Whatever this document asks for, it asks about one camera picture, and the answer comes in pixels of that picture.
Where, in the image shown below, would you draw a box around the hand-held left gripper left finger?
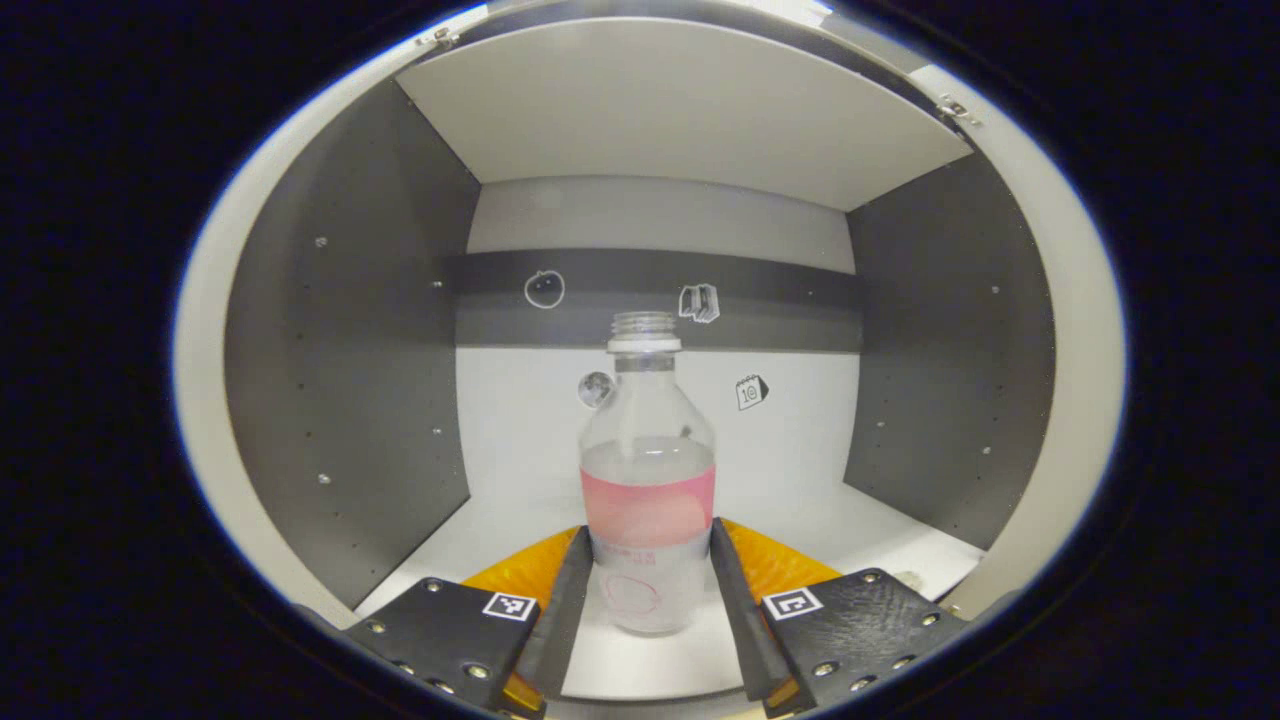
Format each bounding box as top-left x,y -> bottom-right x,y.
340,525 -> 596,717

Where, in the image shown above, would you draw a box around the clear bottle with pink label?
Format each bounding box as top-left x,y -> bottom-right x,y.
578,311 -> 718,636

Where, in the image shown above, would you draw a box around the grey cabinet door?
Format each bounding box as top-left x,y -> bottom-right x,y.
830,5 -> 1128,618
172,8 -> 491,631

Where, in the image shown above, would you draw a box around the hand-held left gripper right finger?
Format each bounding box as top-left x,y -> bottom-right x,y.
707,516 -> 971,717

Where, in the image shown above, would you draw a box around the grey cabinet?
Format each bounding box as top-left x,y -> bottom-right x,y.
222,0 -> 1058,701

